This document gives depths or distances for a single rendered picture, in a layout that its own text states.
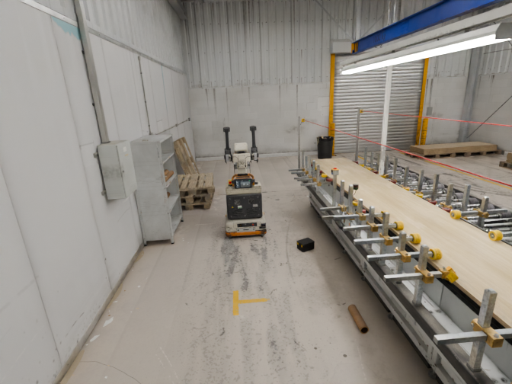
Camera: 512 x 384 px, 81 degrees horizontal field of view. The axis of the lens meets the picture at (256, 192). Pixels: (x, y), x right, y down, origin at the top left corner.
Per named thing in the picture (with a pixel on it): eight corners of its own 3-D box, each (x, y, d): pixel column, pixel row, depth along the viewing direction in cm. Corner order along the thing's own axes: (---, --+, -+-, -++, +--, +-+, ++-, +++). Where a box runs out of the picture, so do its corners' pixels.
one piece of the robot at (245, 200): (263, 225, 464) (260, 173, 438) (228, 227, 461) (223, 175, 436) (261, 217, 495) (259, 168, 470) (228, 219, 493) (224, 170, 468)
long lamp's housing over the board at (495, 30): (494, 39, 159) (497, 22, 157) (341, 74, 388) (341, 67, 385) (516, 38, 160) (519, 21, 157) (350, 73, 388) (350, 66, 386)
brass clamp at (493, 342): (490, 348, 137) (492, 339, 136) (468, 327, 150) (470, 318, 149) (503, 347, 138) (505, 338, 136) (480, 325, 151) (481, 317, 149)
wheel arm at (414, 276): (385, 282, 187) (385, 278, 186) (382, 279, 190) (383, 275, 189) (441, 277, 189) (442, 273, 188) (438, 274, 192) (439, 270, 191)
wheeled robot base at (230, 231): (267, 235, 461) (266, 220, 453) (225, 238, 458) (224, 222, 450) (263, 218, 525) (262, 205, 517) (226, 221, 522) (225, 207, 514)
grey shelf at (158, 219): (144, 246, 452) (126, 142, 405) (158, 222, 537) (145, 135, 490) (174, 244, 454) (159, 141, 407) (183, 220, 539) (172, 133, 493)
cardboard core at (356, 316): (360, 327, 266) (347, 304, 295) (360, 334, 269) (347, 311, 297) (369, 325, 267) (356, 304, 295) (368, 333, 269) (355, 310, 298)
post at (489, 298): (472, 372, 151) (491, 292, 137) (467, 367, 155) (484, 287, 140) (478, 372, 152) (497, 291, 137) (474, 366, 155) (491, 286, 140)
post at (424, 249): (414, 311, 200) (424, 246, 185) (411, 307, 203) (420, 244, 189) (420, 310, 200) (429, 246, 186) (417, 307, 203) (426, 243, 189)
